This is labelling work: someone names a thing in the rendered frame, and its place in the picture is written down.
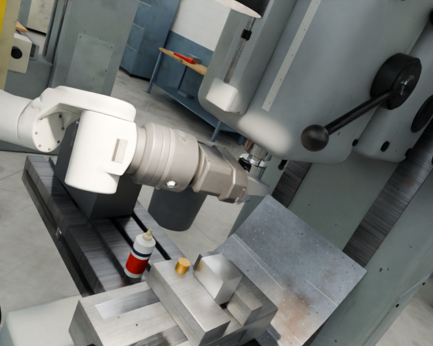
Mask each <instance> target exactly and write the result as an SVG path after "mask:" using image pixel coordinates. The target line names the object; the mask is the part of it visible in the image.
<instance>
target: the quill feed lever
mask: <svg viewBox="0 0 433 346"><path fill-rule="evenodd" d="M421 70H422V66H421V61H420V59H419V58H415V57H413V56H409V55H407V54H403V53H397V54H395V55H394V56H391V57H389V59H387V61H385V63H384V64H383V65H382V66H381V68H380V69H379V71H378V72H377V75H376V76H375V79H374V80H373V84H372V86H371V90H370V96H371V98H370V99H369V100H367V101H366V102H364V103H363V104H360V105H359V106H357V107H356V108H354V109H353V110H351V111H349V112H347V113H346V114H344V115H342V116H341V117H338V118H337V119H335V120H334V121H332V122H331V123H329V124H327V125H325V126H324V127H323V126H321V125H317V124H313V125H310V126H307V127H306V128H305V129H304V130H303V131H302V134H301V137H300V140H301V143H302V145H303V147H304V148H305V149H306V150H308V151H311V152H318V151H321V150H323V149H324V148H325V147H326V146H327V144H328V142H329V135H331V134H333V133H334V132H336V131H338V130H339V129H341V128H343V127H344V126H345V125H347V124H349V123H351V122H352V121H354V120H355V119H357V118H358V117H360V116H362V115H363V114H365V113H367V112H368V111H370V110H372V109H373V108H374V107H376V106H378V105H379V106H381V107H384V108H386V109H388V110H393V109H395V108H398V107H400V106H401V105H402V104H403V103H404V102H405V101H406V100H407V99H408V98H409V96H410V95H411V93H412V92H413V90H414V88H415V86H416V85H417V82H418V81H419V78H420V75H421Z"/></svg>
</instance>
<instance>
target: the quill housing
mask: <svg viewBox="0 0 433 346"><path fill-rule="evenodd" d="M432 11H433V0H296V3H295V5H294V7H293V9H292V11H291V14H290V15H289V18H288V20H287V22H286V25H285V27H284V29H283V31H282V34H281V35H280V38H279V40H278V42H277V44H276V47H275V49H274V51H273V54H272V55H271V58H270V59H269V62H268V64H267V66H266V69H265V71H264V73H263V76H262V78H261V79H260V82H259V84H258V86H257V88H256V91H255V93H254V95H253V98H252V100H251V102H250V104H249V106H248V108H247V111H246V113H245V114H244V115H240V114H237V113H231V112H227V111H224V110H222V109H221V108H219V107H218V106H216V105H214V104H213V103H211V102H210V101H208V100H207V99H206V98H207V96H208V93H209V91H210V88H211V86H212V83H213V81H214V79H215V78H217V77H218V75H219V72H220V70H221V67H222V65H223V62H224V60H225V57H226V55H227V52H228V50H229V48H230V45H231V43H232V40H233V38H234V35H235V33H236V30H237V28H238V25H239V23H240V21H241V18H242V16H243V13H241V12H238V11H236V10H233V9H232V8H231V10H230V13H229V14H228V17H227V20H226V22H225V25H224V27H223V30H222V32H221V35H220V37H219V40H218V43H217V44H216V48H215V50H214V53H213V55H212V58H211V60H210V63H209V65H208V68H207V71H206V74H205V75H204V78H203V81H202V83H201V86H200V88H199V93H198V98H199V102H200V105H201V106H202V107H203V108H204V109H205V110H206V111H207V112H209V113H210V114H211V115H213V116H215V117H216V118H217V119H219V120H221V121H222V122H223V123H224V124H226V125H228V126H229V127H230V128H232V129H234V130H235V131H236V132H238V133H240V134H241V135H242V136H244V137H246V138H247V139H249V140H250V141H251V142H253V143H255V144H256V145H257V146H259V147H260V148H262V149H263V150H265V151H266V152H268V153H270V154H271V155H272V156H274V157H277V158H279V159H284V160H291V161H304V162H311V163H323V164H333V165H334V164H337V163H341V162H343V161H344V160H345V159H346V158H347V157H348V155H349V154H350V153H351V151H352V149H353V148H354V146H356V145H357V143H358V139H359V137H360V136H361V134H362V132H363V131H364V129H365V127H366V125H367V124H368V122H369V121H370V118H371V117H372V116H373V113H374V112H375V110H376V109H377V106H376V107H374V108H373V109H372V110H370V111H368V112H367V113H365V114H363V115H362V116H360V117H358V118H357V119H355V120H354V121H352V122H351V123H349V124H347V125H345V126H344V127H343V128H341V129H339V130H338V131H336V132H334V133H333V134H331V135H329V142H328V144H327V146H326V147H325V148H324V149H323V150H321V151H318V152H311V151H308V150H306V149H305V148H304V147H303V145H302V143H301V140H300V137H301V134H302V131H303V130H304V129H305V128H306V127H307V126H310V125H313V124H317V125H321V126H323V127H324V126H325V125H327V124H329V123H331V122H332V121H334V120H335V119H337V118H338V117H341V116H342V115H344V114H346V113H347V112H349V111H351V110H353V109H354V108H356V107H357V106H359V105H360V104H363V103H364V102H366V101H367V100H369V99H370V98H371V96H370V90H371V86H372V84H373V80H374V79H375V76H376V75H377V72H378V71H379V69H380V68H381V66H382V65H383V64H384V63H385V61H387V59H389V57H391V56H394V55H395V54H397V53H403V54H407V55H408V54H409V53H410V51H411V49H412V48H413V46H414V44H415V43H416V41H417V39H418V37H419V36H420V34H421V32H422V31H423V29H424V27H425V25H426V24H427V22H428V21H429V19H430V15H431V13H432Z"/></svg>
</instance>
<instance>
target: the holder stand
mask: <svg viewBox="0 0 433 346"><path fill-rule="evenodd" d="M79 122H80V118H79V119H77V120H76V121H74V122H73V123H71V124H70V125H69V126H68V127H67V129H66V131H65V135H64V137H63V140H62V143H61V146H60V150H59V153H58V158H57V161H56V166H55V169H54V173H55V175H57V177H58V178H59V180H60V181H61V183H62V184H63V185H64V186H65V188H66V189H67V191H68V192H69V193H70V194H71V196H72V197H73V198H74V200H75V201H76V202H77V203H78V205H79V206H80V208H81V209H82V210H83V211H84V213H85V214H86V216H87V217H88V219H96V218H108V217H114V216H126V215H131V214H132V213H133V209H134V207H135V204H136V201H137V198H138V196H139V194H140V190H141V188H142V185H140V184H137V183H134V182H133V181H132V179H131V177H130V176H129V173H126V172H125V173H123V175H120V178H119V181H118V186H117V189H116V192H115V193H114V194H101V193H93V192H89V191H86V190H83V189H77V188H75V187H72V186H69V185H67V184H66V183H65V177H66V174H67V169H68V166H69V161H70V158H71V153H72V150H73V147H71V144H70V142H71V138H72V136H71V135H72V134H73V131H74V126H75V125H76V123H79Z"/></svg>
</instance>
